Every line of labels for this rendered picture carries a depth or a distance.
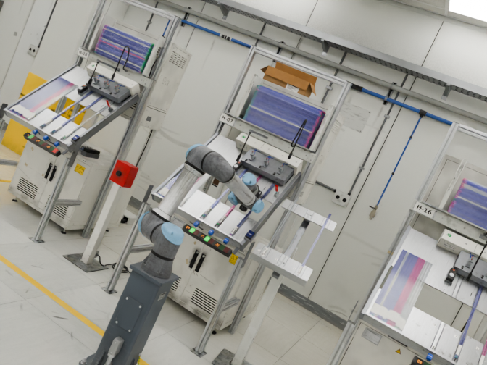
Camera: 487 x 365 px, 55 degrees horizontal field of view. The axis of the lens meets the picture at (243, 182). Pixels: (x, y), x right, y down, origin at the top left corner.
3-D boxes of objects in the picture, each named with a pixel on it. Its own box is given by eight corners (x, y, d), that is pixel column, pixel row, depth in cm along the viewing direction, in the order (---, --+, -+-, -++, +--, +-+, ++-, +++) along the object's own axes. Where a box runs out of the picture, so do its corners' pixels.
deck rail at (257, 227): (242, 250, 280) (242, 245, 275) (239, 249, 281) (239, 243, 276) (301, 178, 320) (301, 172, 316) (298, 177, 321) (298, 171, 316)
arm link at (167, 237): (161, 258, 216) (172, 231, 215) (145, 244, 225) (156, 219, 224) (180, 259, 226) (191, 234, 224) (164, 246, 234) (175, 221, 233)
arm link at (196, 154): (146, 241, 223) (212, 147, 228) (130, 227, 232) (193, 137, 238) (162, 249, 232) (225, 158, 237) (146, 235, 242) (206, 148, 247)
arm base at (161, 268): (161, 281, 217) (169, 262, 216) (135, 265, 221) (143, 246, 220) (175, 276, 231) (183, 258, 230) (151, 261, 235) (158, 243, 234)
